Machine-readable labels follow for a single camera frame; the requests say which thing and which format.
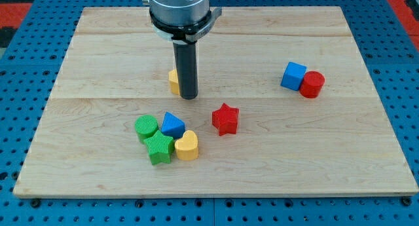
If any red cylinder block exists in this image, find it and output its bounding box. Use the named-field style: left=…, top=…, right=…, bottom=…
left=299, top=71, right=325, bottom=98

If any blue cube block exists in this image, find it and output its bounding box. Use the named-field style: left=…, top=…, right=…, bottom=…
left=280, top=62, right=307, bottom=91

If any green cylinder block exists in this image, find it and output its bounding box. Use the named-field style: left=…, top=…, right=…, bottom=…
left=134, top=115, right=158, bottom=143

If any black cylindrical pointer tool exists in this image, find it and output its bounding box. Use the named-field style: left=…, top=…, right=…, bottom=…
left=173, top=43, right=198, bottom=100

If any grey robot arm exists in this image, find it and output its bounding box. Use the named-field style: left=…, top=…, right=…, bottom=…
left=142, top=0, right=223, bottom=45

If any yellow block behind pointer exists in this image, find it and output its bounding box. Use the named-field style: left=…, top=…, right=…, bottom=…
left=168, top=69, right=180, bottom=95

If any red star block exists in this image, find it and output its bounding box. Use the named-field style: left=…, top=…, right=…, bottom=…
left=212, top=103, right=240, bottom=136

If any blue triangle block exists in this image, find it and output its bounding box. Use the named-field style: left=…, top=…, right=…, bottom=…
left=161, top=112, right=185, bottom=140

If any wooden board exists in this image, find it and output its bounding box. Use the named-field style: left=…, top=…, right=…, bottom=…
left=14, top=7, right=418, bottom=198

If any green star block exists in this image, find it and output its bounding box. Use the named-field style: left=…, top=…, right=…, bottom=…
left=144, top=130, right=174, bottom=165

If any yellow heart block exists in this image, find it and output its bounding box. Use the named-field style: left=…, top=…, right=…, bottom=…
left=175, top=130, right=199, bottom=161

